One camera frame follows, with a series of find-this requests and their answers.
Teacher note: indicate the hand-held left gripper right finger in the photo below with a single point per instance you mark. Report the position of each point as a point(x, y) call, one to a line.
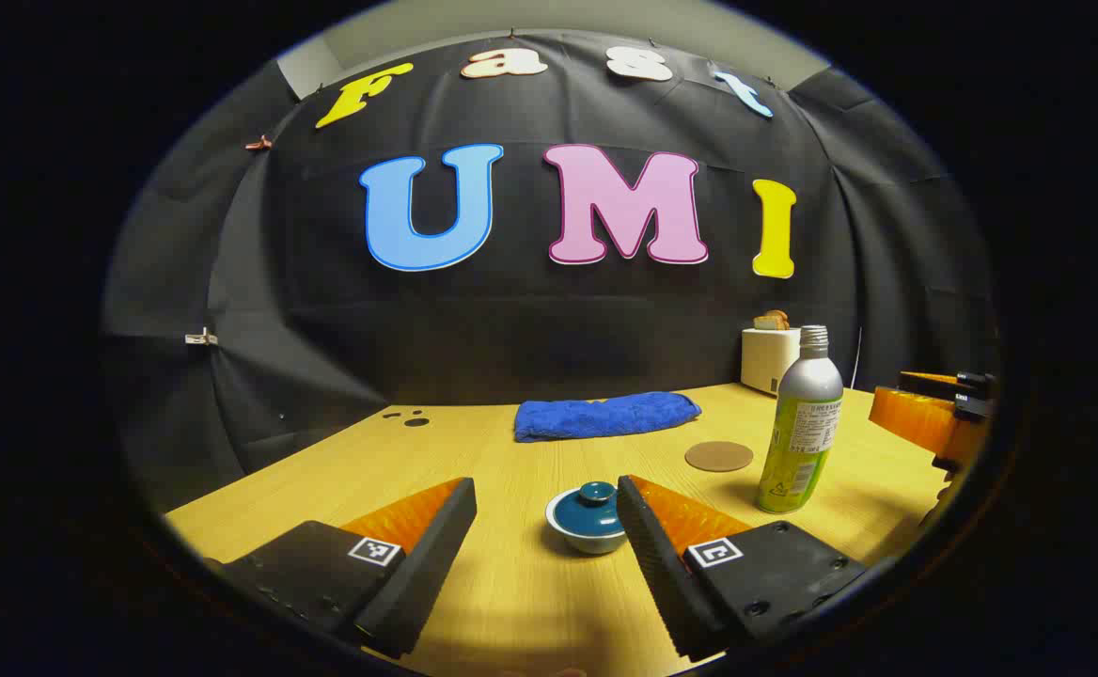
point(657, 574)

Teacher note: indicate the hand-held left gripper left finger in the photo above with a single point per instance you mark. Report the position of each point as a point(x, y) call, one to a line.
point(431, 564)

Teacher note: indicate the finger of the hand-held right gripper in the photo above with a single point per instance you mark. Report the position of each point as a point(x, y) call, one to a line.
point(916, 418)

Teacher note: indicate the white teacup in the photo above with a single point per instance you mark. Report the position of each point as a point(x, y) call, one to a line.
point(588, 540)

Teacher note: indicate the blue teacup lid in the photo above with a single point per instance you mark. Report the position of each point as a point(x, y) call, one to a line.
point(591, 510)

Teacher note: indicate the silver green-label water bottle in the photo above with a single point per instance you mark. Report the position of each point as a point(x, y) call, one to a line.
point(803, 432)

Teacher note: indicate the round brown coaster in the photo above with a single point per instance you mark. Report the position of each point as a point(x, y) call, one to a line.
point(719, 456)

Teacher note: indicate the white toaster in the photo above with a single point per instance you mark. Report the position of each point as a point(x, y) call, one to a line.
point(767, 359)

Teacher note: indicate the blue towel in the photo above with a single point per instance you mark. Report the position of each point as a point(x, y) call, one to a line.
point(605, 416)

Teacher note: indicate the toast slice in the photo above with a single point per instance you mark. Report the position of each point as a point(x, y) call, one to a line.
point(772, 321)

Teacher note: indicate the black backdrop cloth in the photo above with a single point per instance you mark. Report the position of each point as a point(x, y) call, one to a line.
point(511, 320)

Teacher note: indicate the white cloth clip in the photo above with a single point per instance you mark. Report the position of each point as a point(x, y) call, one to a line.
point(199, 337)

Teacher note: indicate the red cloth clip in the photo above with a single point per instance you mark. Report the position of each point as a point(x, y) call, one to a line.
point(258, 144)

